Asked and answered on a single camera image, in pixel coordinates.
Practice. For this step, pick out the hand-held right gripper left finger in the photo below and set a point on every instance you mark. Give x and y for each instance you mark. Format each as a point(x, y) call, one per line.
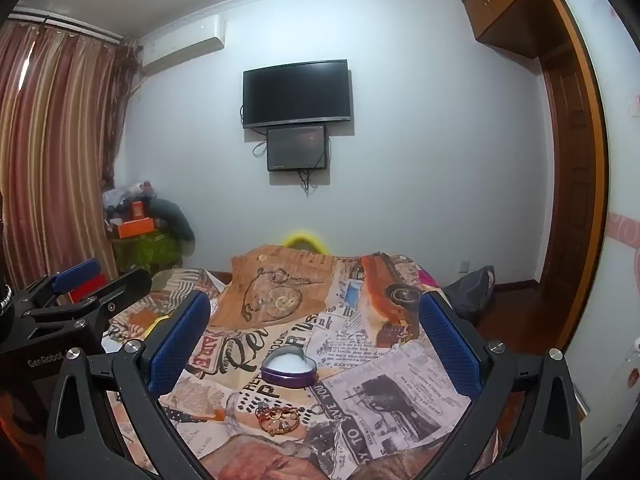
point(179, 347)

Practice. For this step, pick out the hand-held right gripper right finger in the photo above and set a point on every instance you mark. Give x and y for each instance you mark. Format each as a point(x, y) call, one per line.
point(450, 347)

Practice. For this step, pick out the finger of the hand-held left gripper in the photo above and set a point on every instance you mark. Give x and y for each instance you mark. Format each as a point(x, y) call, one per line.
point(117, 292)
point(75, 275)

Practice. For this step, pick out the blue bead charm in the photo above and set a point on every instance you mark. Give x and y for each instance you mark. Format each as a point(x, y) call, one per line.
point(261, 402)

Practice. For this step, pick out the purple heart-shaped tin box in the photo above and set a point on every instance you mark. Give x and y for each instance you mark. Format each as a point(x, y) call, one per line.
point(290, 367)

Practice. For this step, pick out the green cloth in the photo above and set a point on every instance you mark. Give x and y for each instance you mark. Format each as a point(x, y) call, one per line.
point(145, 252)

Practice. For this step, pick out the dark bag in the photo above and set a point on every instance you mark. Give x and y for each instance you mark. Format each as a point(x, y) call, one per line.
point(470, 287)

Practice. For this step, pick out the orange box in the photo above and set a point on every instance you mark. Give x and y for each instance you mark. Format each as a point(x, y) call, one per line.
point(136, 226)

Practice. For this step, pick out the pink cloth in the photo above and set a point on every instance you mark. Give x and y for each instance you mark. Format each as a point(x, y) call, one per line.
point(426, 275)

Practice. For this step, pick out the dark jacket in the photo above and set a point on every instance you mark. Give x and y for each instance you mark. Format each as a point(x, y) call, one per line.
point(172, 217)

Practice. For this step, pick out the striped curtain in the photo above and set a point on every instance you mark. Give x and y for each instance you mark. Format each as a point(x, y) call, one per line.
point(55, 150)

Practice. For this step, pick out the printed blanket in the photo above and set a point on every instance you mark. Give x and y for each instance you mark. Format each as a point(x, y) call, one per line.
point(310, 310)

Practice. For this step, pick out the yellow round cushion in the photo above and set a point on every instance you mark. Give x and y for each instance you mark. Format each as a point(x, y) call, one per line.
point(305, 238)

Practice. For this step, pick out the brown wooden door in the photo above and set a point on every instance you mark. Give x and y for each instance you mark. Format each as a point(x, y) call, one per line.
point(572, 170)

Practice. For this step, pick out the curtain rod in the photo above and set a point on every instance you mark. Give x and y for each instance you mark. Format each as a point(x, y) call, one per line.
point(65, 22)

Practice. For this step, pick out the white air conditioner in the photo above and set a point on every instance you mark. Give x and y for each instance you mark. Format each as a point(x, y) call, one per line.
point(182, 42)

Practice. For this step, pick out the wooden overhead cabinet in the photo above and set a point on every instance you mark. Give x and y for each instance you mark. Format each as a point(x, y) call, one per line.
point(505, 5)

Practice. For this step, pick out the white wall socket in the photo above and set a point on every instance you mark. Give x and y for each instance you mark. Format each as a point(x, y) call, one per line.
point(465, 266)

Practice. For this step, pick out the small black wall monitor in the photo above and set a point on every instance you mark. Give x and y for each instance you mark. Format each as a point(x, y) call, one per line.
point(296, 147)

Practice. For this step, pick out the large black wall television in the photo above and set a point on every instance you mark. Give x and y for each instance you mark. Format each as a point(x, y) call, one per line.
point(296, 91)

